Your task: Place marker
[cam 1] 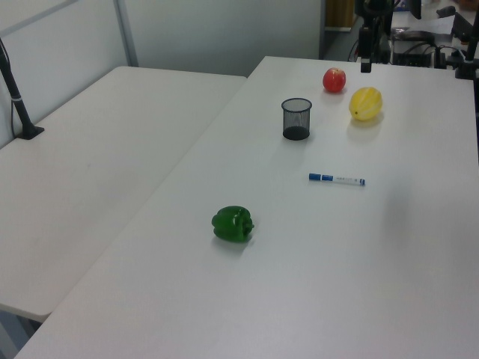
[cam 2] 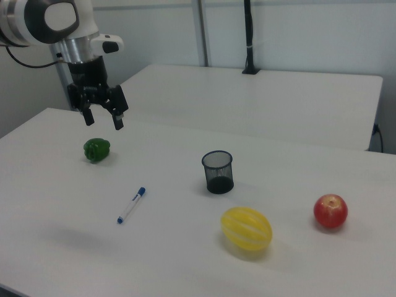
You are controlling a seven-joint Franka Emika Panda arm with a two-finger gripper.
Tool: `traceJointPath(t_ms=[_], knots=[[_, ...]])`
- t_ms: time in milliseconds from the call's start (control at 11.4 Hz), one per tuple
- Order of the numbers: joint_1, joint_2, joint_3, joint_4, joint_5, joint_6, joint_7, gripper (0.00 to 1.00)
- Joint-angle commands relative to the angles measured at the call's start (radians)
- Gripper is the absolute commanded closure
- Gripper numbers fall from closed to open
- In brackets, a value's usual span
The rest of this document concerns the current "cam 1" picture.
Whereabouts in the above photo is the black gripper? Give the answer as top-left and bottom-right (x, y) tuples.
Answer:
(358, 25), (391, 74)

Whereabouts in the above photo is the blue and white marker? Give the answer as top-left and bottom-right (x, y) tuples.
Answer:
(308, 172), (367, 187)

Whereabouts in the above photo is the black electronics box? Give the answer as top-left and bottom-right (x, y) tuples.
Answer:
(392, 51), (437, 69)

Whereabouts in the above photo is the yellow striped melon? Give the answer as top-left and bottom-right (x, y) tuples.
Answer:
(348, 86), (383, 123)

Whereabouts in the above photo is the red apple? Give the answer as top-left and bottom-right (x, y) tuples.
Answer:
(322, 67), (347, 93)

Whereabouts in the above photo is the brown cabinet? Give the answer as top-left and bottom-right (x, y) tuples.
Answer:
(323, 0), (356, 30)

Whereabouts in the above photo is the black clamp stand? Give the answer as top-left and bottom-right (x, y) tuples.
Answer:
(454, 35), (479, 80)

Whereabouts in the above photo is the black mesh pen cup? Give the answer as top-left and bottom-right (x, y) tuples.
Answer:
(281, 97), (314, 141)

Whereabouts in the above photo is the green bell pepper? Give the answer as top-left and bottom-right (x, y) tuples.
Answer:
(211, 204), (256, 244)

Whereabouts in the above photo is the white side table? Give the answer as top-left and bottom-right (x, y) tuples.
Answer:
(0, 66), (248, 323)

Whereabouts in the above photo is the grey partition post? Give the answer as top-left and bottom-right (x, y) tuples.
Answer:
(113, 0), (140, 69)

